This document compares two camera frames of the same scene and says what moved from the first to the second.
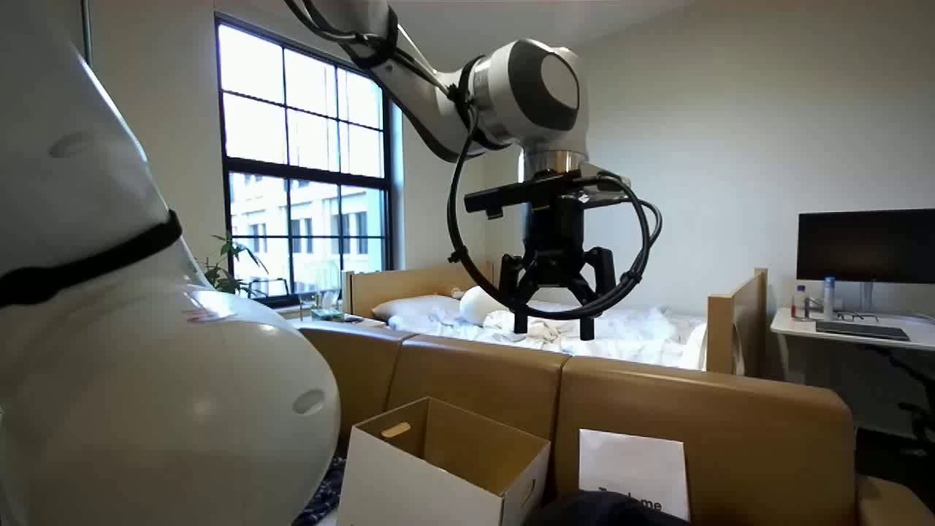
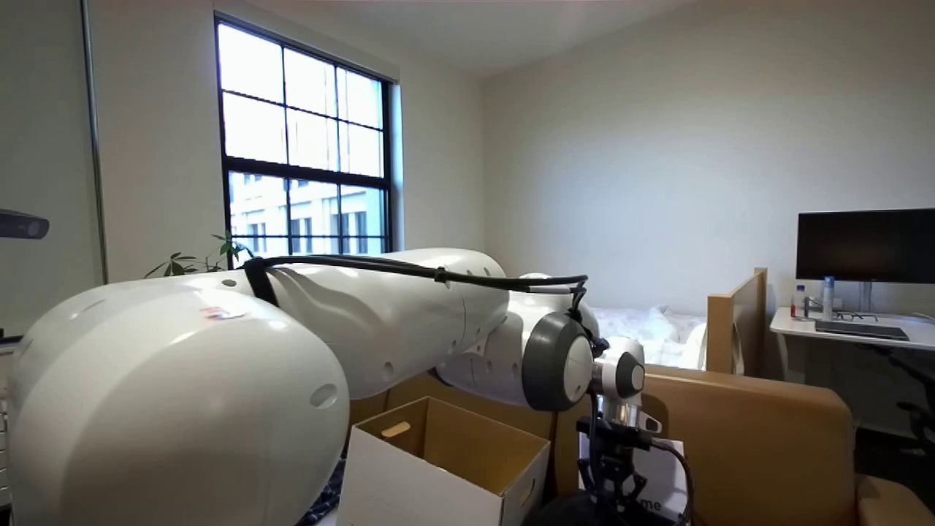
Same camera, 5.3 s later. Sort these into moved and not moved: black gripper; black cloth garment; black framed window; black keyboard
Moved: black gripper
Not moved: black framed window; black keyboard; black cloth garment
